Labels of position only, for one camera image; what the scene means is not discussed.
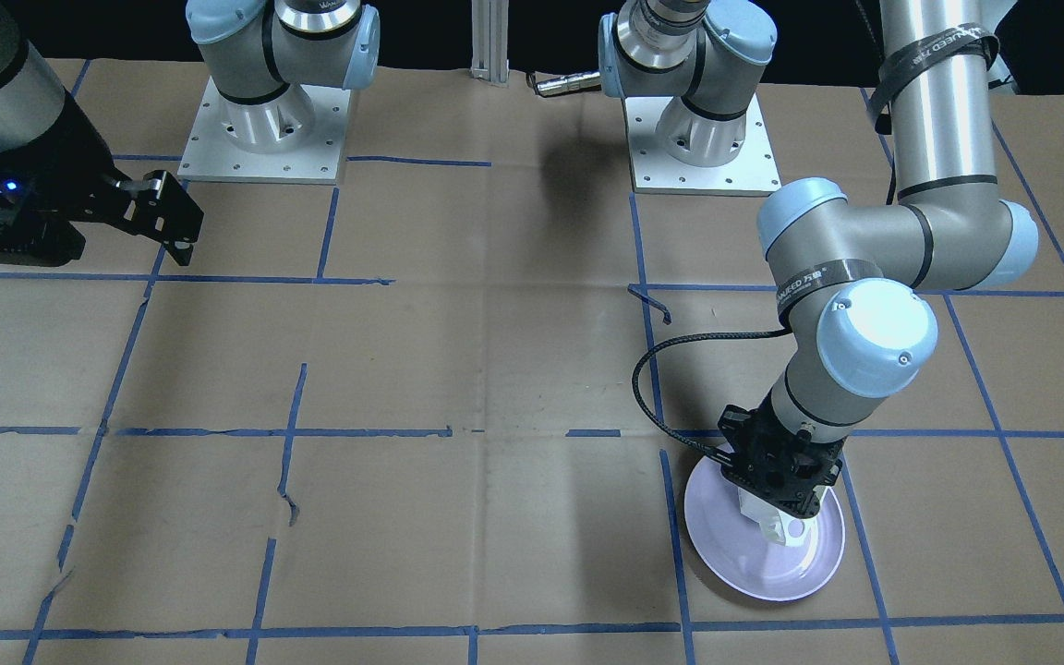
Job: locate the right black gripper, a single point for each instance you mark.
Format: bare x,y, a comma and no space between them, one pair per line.
81,159

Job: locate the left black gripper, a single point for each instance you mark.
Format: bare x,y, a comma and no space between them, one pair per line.
741,430

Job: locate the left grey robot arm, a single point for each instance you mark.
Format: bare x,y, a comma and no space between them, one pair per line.
846,275

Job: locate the lilac round plate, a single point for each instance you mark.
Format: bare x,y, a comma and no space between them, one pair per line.
755,548

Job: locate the loose blue tape strip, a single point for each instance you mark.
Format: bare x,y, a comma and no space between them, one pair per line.
642,293

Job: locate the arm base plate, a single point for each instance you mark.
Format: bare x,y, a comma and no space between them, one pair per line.
674,151
298,138

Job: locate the aluminium frame post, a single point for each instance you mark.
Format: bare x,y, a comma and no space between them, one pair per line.
489,41

